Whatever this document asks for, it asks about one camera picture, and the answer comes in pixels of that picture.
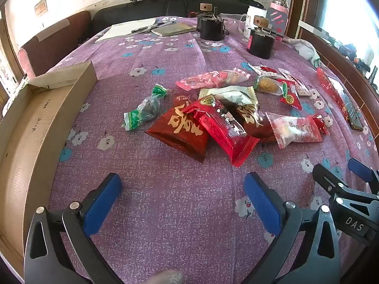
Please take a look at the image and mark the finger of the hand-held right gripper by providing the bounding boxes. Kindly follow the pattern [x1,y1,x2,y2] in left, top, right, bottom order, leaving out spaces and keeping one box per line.
[348,157,379,185]
[312,163,349,197]

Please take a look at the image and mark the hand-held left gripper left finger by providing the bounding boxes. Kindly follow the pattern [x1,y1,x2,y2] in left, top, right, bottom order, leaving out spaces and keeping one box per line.
[24,172,125,284]

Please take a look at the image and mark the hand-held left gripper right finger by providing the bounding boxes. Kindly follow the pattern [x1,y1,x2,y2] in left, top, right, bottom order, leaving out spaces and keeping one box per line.
[243,172,342,284]

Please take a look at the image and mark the pink white clear packet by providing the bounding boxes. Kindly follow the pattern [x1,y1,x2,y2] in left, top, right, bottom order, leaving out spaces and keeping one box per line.
[265,112,323,149]

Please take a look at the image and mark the dark red gold-print packet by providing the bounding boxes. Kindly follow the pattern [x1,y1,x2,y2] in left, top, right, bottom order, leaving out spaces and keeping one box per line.
[234,103,277,142]

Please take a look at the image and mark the long red green-logo packet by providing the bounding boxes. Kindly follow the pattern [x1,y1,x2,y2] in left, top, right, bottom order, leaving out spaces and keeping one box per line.
[182,94,259,168]

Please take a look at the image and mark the small red logo packet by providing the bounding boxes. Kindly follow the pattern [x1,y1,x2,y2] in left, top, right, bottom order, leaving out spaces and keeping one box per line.
[280,80,302,111]

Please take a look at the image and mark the shallow cardboard box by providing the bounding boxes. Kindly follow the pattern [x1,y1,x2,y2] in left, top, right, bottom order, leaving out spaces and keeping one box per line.
[0,61,98,273]

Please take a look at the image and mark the large red gold-print packet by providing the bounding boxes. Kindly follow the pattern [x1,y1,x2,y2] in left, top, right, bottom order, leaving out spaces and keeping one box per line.
[144,93,211,163]

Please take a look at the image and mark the green candy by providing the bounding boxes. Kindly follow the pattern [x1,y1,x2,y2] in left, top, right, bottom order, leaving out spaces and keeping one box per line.
[123,84,168,131]

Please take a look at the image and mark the cream white snack packet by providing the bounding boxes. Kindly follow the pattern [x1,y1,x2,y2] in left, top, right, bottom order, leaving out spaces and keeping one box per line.
[198,86,259,110]

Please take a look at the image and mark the long pale pink packet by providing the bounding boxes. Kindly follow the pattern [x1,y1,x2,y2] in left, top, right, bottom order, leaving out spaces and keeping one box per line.
[175,67,252,92]

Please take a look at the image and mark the dark silver foil packet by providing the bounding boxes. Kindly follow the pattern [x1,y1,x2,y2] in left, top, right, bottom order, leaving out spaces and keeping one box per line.
[338,89,364,130]

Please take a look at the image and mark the purple floral tablecloth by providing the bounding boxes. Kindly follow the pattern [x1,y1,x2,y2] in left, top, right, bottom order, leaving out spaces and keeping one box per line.
[47,16,376,284]

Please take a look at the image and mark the shiny red strip packet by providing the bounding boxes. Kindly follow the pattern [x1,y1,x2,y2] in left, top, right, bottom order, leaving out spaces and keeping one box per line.
[316,67,347,116]

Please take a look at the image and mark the white red snack packet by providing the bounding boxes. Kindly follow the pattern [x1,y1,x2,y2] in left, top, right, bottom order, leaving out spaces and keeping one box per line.
[278,68,312,97]
[248,63,280,76]

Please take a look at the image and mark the clear yellow cake packet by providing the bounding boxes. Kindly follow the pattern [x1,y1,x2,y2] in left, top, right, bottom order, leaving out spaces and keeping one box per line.
[253,75,286,96]

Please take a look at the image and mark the white cloth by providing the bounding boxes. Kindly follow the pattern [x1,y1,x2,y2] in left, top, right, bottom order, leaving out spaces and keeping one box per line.
[283,37,322,66]

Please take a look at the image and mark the black cylinder with wooden top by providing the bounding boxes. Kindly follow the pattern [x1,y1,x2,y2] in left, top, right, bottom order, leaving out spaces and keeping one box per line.
[247,15,285,60]
[197,3,227,40]

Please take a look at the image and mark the pink upholstered chair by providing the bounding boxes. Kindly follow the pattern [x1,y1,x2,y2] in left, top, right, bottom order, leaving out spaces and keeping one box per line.
[18,10,92,77]

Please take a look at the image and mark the pink thermos bottle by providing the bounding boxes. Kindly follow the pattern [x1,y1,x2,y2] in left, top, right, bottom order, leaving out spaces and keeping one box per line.
[266,0,289,34]

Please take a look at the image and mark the wooden glass door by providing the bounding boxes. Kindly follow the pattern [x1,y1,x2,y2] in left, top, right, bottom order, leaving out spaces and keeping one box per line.
[0,12,24,101]

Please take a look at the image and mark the grey book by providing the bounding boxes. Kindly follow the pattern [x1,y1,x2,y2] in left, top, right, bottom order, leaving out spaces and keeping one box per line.
[151,22,197,37]

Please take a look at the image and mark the black sofa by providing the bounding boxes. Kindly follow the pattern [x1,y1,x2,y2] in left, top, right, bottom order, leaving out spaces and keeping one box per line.
[90,0,265,34]

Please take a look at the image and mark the wooden furniture frame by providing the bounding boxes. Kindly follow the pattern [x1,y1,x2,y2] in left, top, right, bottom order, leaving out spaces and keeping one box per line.
[296,21,379,95]

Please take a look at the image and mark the brown wall label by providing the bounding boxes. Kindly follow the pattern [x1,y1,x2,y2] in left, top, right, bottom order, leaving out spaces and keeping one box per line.
[33,0,48,17]

